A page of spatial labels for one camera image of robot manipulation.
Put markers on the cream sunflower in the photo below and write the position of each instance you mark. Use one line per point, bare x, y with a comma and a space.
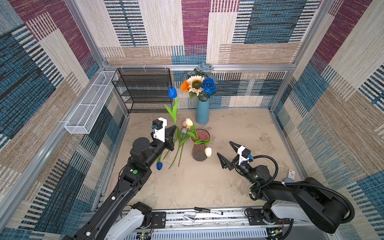
195, 86

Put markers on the yellow white tulip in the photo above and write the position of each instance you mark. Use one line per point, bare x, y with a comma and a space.
192, 132

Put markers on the small white tag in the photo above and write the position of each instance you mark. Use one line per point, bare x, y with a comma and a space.
291, 174

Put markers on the dark red glass vase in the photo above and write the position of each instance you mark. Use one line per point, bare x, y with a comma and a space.
198, 151

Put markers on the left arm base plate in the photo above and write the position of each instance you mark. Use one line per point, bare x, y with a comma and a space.
157, 221

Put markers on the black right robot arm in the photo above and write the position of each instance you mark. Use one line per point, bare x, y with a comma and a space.
307, 200

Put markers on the light blue tulip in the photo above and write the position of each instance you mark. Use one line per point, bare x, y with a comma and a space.
182, 142

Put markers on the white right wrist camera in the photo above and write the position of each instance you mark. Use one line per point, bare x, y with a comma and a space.
245, 156

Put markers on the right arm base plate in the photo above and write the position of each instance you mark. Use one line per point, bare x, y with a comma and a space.
261, 217

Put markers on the light blue ceramic vase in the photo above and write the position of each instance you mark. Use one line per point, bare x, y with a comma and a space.
202, 115

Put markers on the deep blue rose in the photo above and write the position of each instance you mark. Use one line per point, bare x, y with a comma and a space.
209, 89

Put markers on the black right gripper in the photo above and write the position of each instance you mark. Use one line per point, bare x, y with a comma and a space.
226, 164

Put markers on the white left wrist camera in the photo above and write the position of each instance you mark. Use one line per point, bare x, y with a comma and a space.
158, 128

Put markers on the dusty blue rose bouquet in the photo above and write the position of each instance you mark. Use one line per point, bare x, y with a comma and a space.
203, 70

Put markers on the white wire mesh basket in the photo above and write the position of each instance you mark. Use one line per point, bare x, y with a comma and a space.
91, 105

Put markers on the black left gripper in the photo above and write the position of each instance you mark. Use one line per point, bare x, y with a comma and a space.
168, 139

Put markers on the blue grey round object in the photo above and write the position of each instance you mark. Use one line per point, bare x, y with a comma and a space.
289, 180

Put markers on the black wire mesh shelf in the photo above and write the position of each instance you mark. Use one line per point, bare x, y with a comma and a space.
144, 90

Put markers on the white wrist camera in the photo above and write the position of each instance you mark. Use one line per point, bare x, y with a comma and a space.
158, 128
245, 156

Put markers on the pink tulip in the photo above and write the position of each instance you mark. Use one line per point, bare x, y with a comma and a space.
183, 123

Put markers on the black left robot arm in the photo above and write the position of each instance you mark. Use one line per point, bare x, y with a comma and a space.
133, 177

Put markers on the black marker pen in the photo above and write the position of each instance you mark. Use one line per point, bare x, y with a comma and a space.
208, 211

